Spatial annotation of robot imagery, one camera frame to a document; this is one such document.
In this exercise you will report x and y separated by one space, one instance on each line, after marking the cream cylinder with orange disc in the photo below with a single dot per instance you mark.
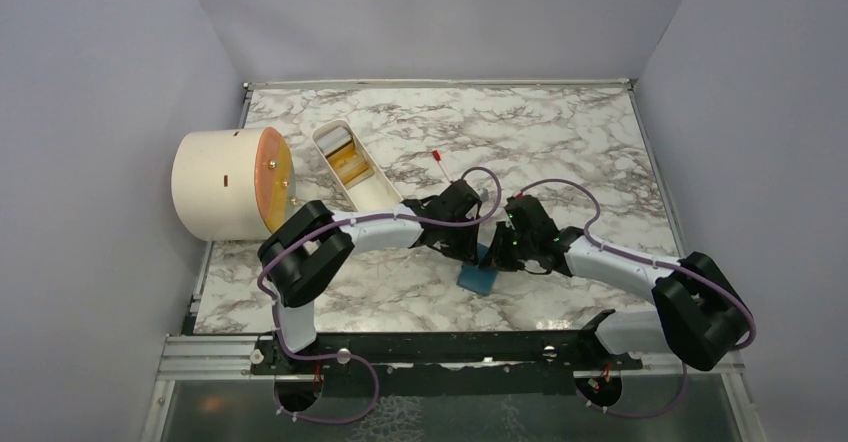
232 184

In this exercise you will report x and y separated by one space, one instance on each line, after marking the aluminium frame rail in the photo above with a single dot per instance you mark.
194 358

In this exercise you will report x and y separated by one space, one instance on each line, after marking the blue leather card holder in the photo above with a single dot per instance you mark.
475 279

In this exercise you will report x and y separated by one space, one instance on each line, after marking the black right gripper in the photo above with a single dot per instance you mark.
495 256

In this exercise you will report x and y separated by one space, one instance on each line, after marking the small red white pen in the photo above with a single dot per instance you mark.
437 157

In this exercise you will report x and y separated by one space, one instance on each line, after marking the white oblong plastic tray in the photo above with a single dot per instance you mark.
363 183

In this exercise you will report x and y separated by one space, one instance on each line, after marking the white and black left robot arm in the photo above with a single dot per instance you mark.
300 259

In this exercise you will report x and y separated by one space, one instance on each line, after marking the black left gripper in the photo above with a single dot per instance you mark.
467 252

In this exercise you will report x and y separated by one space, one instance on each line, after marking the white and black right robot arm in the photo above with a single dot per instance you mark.
696 314

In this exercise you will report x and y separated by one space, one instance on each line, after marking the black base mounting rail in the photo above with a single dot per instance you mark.
440 363

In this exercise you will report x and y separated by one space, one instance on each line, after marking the stack of cards in tray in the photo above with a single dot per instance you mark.
344 158

